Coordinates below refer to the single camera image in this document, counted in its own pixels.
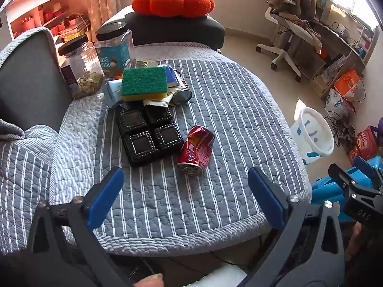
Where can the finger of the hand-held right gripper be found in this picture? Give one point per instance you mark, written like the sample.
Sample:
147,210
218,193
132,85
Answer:
344,178
366,166

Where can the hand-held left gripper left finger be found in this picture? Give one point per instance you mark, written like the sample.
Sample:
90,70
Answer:
104,197

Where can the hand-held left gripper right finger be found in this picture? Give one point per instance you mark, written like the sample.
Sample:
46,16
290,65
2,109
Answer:
266,197

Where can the white plastic trash bin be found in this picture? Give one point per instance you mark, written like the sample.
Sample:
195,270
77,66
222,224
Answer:
317,131

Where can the black plastic compartment tray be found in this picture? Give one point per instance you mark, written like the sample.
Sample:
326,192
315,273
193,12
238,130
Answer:
140,143

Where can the crushed red drink can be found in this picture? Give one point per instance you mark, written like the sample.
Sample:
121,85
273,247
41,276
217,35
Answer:
196,152

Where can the light blue drink carton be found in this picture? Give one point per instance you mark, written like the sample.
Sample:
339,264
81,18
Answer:
112,94

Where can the white nut snack packet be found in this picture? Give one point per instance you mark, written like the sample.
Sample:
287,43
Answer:
161,101

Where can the green yellow sponge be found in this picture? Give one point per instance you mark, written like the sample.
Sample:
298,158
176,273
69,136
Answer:
143,80

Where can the silver tin can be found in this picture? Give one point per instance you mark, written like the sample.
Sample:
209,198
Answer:
182,95

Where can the dark blue white carton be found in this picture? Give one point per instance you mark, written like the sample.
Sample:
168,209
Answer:
173,77

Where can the yellow snack packet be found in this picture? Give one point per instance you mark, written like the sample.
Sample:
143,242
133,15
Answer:
141,63

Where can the person's left hand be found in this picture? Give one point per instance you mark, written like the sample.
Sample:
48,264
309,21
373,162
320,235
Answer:
149,281

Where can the blue plastic stool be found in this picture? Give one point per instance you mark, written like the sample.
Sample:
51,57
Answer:
326,188

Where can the red gift bag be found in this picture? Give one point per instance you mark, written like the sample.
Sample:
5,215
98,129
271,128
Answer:
365,145

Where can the grey striped quilted cushion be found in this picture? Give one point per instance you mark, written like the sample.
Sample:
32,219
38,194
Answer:
209,203

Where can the white printed bag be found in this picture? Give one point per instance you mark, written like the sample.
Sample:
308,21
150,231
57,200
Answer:
336,103

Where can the orange cardboard box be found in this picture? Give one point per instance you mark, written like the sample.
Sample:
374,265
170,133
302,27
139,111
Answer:
348,85

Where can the white paper sheet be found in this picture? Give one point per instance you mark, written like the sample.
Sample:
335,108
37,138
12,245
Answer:
221,275

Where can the clear plastic bag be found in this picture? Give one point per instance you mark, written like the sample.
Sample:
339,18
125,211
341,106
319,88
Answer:
332,71

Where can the wooden desk with shelves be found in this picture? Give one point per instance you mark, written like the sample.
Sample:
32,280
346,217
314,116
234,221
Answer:
338,41

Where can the clear jar with nuts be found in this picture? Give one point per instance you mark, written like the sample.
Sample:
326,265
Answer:
80,68

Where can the grey padded backrest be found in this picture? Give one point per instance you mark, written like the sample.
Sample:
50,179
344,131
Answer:
27,80

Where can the white office chair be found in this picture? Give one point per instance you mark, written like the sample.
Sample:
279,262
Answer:
287,47

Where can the beige garment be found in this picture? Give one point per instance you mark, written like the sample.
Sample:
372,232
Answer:
311,33

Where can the blue label plastic jar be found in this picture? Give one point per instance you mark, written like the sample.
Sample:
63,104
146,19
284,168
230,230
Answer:
115,50

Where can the red pumpkin cushion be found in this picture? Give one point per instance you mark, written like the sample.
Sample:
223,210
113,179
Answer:
173,0

